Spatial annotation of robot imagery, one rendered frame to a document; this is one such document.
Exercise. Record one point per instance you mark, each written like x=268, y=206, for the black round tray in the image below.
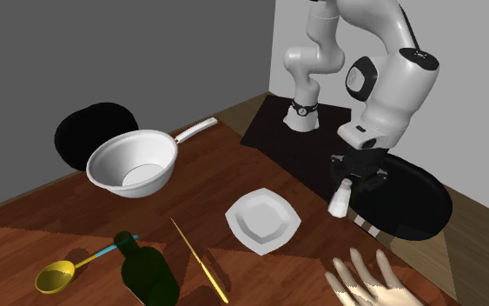
x=405, y=207

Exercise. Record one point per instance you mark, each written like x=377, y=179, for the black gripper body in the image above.
x=364, y=167

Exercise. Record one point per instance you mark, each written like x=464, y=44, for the dark green bottle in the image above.
x=151, y=275

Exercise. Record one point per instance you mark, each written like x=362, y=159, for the white saucepan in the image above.
x=129, y=152

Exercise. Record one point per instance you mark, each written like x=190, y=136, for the white square plate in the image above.
x=263, y=220

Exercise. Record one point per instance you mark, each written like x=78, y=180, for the black round object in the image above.
x=83, y=131

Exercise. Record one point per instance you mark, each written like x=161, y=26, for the white shaker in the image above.
x=339, y=203

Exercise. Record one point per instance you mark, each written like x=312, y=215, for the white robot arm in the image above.
x=396, y=84

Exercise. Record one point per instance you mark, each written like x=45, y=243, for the beige mannequin hand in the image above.
x=379, y=292

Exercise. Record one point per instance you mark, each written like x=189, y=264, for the yellow stick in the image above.
x=199, y=261

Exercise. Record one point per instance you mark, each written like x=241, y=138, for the dark robot stand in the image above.
x=295, y=148

